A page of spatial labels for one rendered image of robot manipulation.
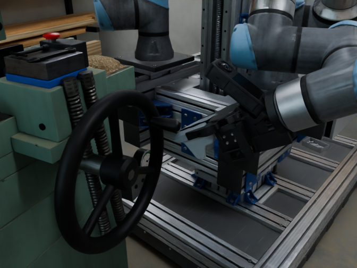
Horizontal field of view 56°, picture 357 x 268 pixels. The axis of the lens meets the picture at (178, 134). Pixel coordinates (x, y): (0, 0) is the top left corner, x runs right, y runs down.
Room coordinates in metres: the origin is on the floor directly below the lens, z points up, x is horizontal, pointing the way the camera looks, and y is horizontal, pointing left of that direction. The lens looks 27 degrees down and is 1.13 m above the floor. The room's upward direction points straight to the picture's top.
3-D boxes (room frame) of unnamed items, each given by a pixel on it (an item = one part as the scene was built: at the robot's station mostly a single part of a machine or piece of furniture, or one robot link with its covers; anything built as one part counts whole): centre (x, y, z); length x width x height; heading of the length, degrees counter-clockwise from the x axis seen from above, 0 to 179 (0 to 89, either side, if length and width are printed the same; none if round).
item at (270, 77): (0.98, -0.28, 0.87); 0.15 x 0.15 x 0.10
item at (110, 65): (0.85, 0.21, 0.91); 0.12 x 0.09 x 0.03; 63
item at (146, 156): (0.79, 0.10, 0.65); 0.06 x 0.04 x 0.08; 153
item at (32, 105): (0.59, 0.23, 0.91); 0.15 x 0.14 x 0.09; 153
